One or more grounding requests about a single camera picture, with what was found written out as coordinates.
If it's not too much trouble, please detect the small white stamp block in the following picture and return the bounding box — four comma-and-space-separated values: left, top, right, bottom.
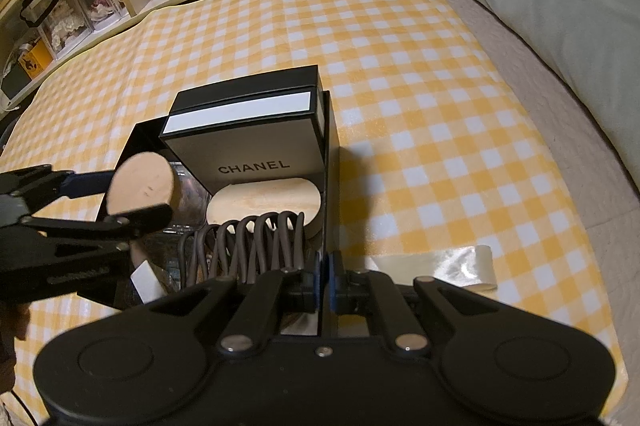
130, 260, 164, 305

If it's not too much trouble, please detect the brown hair claw clip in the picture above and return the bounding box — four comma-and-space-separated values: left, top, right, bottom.
177, 209, 309, 295

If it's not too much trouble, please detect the dark green box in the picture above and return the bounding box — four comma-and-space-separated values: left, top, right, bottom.
0, 62, 32, 102

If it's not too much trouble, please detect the oval wooden block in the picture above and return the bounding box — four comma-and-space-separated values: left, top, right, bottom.
205, 178, 322, 241

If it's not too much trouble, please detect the clear plastic wrapper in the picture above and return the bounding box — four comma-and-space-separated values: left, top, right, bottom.
367, 244, 497, 293

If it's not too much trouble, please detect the yellow checked cloth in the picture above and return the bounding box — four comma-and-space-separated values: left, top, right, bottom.
0, 0, 627, 389

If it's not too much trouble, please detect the beige bed sheet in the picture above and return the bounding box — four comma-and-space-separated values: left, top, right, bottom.
424, 0, 640, 309

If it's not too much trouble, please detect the black cardboard box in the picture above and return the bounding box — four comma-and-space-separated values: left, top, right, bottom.
97, 90, 342, 338

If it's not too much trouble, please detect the small black and white box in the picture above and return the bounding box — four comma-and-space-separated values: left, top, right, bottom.
158, 64, 331, 197

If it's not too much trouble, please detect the round wooden block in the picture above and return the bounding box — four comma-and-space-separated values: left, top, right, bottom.
102, 151, 182, 220

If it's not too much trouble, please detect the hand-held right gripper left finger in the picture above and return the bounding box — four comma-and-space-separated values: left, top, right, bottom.
149, 251, 326, 355

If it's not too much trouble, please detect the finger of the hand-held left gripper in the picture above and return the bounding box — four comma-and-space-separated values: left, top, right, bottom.
0, 164, 119, 210
22, 203, 174, 253

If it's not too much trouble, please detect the clear case of pink nails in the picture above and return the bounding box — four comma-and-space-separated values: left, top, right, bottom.
170, 161, 211, 234

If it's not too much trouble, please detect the grey pillow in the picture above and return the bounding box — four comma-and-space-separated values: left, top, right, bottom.
426, 0, 640, 180

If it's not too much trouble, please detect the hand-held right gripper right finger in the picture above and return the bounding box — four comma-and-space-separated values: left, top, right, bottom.
327, 251, 502, 354

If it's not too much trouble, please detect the yellow box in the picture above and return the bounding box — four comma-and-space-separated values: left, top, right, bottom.
18, 40, 56, 81

